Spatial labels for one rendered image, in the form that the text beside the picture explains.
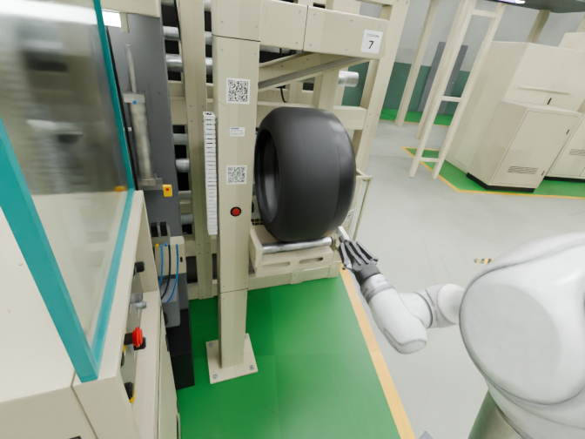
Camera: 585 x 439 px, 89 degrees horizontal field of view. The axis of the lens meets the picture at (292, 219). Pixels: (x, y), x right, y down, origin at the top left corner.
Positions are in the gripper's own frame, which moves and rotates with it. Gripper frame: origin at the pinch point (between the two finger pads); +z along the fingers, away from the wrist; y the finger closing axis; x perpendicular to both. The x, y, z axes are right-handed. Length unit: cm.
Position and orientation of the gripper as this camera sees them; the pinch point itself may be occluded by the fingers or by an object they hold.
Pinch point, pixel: (343, 236)
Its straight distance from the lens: 104.3
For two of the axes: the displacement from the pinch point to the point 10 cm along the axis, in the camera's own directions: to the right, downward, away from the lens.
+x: -1.6, 7.7, 6.2
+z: -3.1, -6.4, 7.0
